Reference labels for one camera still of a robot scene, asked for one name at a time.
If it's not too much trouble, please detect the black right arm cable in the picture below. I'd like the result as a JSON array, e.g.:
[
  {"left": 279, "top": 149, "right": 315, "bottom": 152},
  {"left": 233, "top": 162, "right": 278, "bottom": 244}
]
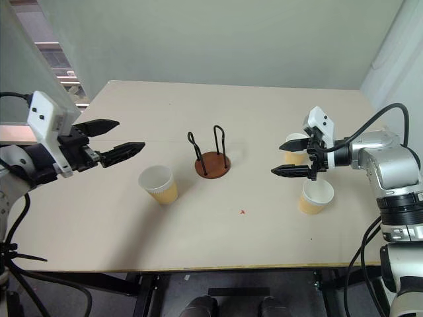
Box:
[{"left": 342, "top": 215, "right": 393, "bottom": 317}]

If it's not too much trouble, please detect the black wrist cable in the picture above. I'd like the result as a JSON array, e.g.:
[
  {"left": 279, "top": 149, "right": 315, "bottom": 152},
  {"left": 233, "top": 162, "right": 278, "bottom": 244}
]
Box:
[
  {"left": 0, "top": 91, "right": 32, "bottom": 102},
  {"left": 333, "top": 102, "right": 411, "bottom": 148}
]

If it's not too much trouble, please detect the brown wire rack stand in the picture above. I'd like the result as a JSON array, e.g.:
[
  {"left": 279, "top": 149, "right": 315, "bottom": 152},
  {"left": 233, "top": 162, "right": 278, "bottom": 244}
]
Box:
[{"left": 186, "top": 124, "right": 232, "bottom": 180}]

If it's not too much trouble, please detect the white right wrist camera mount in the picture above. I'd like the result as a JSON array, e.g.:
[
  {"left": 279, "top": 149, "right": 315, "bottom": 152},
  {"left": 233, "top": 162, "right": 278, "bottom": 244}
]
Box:
[{"left": 301, "top": 106, "right": 337, "bottom": 150}]

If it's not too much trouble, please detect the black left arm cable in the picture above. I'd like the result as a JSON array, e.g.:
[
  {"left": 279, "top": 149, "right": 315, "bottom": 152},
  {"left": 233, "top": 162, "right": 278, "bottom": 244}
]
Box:
[{"left": 0, "top": 193, "right": 94, "bottom": 317}]

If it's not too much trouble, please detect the black zip tie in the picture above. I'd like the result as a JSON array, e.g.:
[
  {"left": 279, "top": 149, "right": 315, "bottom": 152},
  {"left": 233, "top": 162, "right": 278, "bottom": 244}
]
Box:
[{"left": 0, "top": 242, "right": 49, "bottom": 264}]

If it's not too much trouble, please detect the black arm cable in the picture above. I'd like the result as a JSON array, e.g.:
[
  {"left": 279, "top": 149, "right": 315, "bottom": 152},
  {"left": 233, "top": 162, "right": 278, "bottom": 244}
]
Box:
[
  {"left": 342, "top": 215, "right": 393, "bottom": 317},
  {"left": 0, "top": 193, "right": 94, "bottom": 317}
]

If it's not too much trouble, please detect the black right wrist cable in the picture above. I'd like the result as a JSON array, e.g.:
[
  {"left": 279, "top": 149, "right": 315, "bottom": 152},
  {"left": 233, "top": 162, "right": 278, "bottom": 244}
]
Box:
[{"left": 333, "top": 102, "right": 411, "bottom": 148}]

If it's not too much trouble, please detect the black flat plate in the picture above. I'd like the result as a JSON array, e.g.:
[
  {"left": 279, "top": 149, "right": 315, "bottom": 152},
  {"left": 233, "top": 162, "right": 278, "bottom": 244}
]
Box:
[{"left": 208, "top": 287, "right": 271, "bottom": 297}]

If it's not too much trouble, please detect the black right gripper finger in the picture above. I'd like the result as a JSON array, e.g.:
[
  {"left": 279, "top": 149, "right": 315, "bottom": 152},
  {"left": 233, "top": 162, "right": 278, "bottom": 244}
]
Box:
[
  {"left": 270, "top": 164, "right": 313, "bottom": 180},
  {"left": 278, "top": 137, "right": 312, "bottom": 154}
]

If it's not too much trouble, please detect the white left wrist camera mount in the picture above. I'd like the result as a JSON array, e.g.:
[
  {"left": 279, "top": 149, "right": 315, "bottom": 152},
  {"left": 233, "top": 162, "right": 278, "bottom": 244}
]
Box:
[{"left": 26, "top": 90, "right": 82, "bottom": 180}]

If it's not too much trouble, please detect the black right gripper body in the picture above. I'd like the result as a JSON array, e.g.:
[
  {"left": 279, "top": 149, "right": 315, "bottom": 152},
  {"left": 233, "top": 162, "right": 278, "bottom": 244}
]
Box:
[{"left": 305, "top": 126, "right": 331, "bottom": 183}]

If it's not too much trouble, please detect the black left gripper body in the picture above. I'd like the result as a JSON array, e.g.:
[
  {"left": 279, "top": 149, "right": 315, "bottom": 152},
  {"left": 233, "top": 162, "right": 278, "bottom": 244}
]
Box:
[{"left": 58, "top": 125, "right": 102, "bottom": 173}]

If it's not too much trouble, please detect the dark rounded shape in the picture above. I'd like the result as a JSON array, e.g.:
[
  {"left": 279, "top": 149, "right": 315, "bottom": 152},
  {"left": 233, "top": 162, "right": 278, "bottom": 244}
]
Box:
[
  {"left": 186, "top": 295, "right": 219, "bottom": 317},
  {"left": 258, "top": 295, "right": 289, "bottom": 317}
]

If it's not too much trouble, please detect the yellow ribbed paper cup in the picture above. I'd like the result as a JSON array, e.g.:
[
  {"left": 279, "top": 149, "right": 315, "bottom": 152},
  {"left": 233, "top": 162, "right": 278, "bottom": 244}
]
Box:
[
  {"left": 297, "top": 179, "right": 336, "bottom": 216},
  {"left": 138, "top": 164, "right": 180, "bottom": 206},
  {"left": 284, "top": 132, "right": 310, "bottom": 166}
]

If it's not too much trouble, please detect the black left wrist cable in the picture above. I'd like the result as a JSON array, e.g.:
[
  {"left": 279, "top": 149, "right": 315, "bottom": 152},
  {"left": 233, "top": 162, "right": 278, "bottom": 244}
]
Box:
[{"left": 0, "top": 91, "right": 32, "bottom": 102}]

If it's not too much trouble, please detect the frosted glass partition panel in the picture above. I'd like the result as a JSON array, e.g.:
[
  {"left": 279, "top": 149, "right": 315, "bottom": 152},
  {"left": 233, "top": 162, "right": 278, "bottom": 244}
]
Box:
[{"left": 0, "top": 0, "right": 83, "bottom": 127}]

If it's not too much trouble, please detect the black metal table frame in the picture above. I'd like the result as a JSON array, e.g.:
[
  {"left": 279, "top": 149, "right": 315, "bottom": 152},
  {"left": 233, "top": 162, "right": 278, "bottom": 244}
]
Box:
[{"left": 24, "top": 263, "right": 381, "bottom": 317}]

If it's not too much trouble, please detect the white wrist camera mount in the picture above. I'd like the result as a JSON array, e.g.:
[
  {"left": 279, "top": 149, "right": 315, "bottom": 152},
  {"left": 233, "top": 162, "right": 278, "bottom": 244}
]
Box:
[
  {"left": 26, "top": 90, "right": 82, "bottom": 180},
  {"left": 301, "top": 106, "right": 337, "bottom": 150}
]

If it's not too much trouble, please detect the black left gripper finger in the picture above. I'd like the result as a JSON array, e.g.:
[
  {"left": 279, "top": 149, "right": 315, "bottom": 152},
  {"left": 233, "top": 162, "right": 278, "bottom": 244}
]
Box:
[
  {"left": 98, "top": 141, "right": 147, "bottom": 168},
  {"left": 73, "top": 119, "right": 121, "bottom": 138}
]

